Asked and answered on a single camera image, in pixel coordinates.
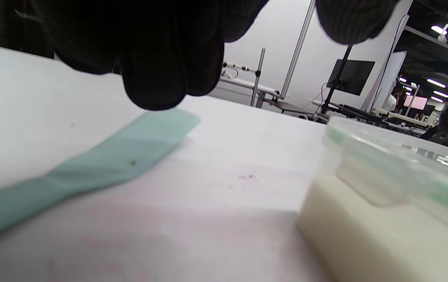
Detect person's left hand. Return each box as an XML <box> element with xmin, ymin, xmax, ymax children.
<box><xmin>28</xmin><ymin>0</ymin><xmax>400</xmax><ymax>111</ymax></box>

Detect clear lid with green rim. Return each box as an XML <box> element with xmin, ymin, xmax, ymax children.
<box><xmin>323</xmin><ymin>116</ymin><xmax>448</xmax><ymax>239</ymax></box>

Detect teal dessert spatula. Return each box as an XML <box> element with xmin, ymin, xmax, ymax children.
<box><xmin>0</xmin><ymin>108</ymin><xmax>201</xmax><ymax>247</ymax></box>

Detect white sugar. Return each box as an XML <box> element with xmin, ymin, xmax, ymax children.
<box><xmin>298</xmin><ymin>174</ymin><xmax>448</xmax><ymax>282</ymax></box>

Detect clear plastic sugar container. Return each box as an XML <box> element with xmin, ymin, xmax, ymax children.
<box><xmin>296</xmin><ymin>172</ymin><xmax>448</xmax><ymax>282</ymax></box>

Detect pink screen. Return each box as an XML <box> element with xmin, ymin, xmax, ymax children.
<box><xmin>404</xmin><ymin>95</ymin><xmax>428</xmax><ymax>110</ymax></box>

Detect white upright panel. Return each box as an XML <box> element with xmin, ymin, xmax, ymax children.
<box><xmin>372</xmin><ymin>51</ymin><xmax>407</xmax><ymax>112</ymax></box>

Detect white background table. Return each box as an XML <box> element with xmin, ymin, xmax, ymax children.
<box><xmin>208</xmin><ymin>76</ymin><xmax>291</xmax><ymax>108</ymax></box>

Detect thin metal pole with clamp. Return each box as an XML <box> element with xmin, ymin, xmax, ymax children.
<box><xmin>222</xmin><ymin>48</ymin><xmax>266</xmax><ymax>107</ymax></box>

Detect black monitor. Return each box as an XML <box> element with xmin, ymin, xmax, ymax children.
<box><xmin>327</xmin><ymin>59</ymin><xmax>376</xmax><ymax>96</ymax></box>

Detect black monitor stand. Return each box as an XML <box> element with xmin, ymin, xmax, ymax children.
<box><xmin>318</xmin><ymin>44</ymin><xmax>353</xmax><ymax>116</ymax></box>

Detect white cart with brown top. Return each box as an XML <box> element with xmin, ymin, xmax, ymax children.
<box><xmin>263</xmin><ymin>98</ymin><xmax>318</xmax><ymax>118</ymax></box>

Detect silver aluminium frame leg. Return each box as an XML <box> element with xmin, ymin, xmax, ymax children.
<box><xmin>280</xmin><ymin>0</ymin><xmax>317</xmax><ymax>100</ymax></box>

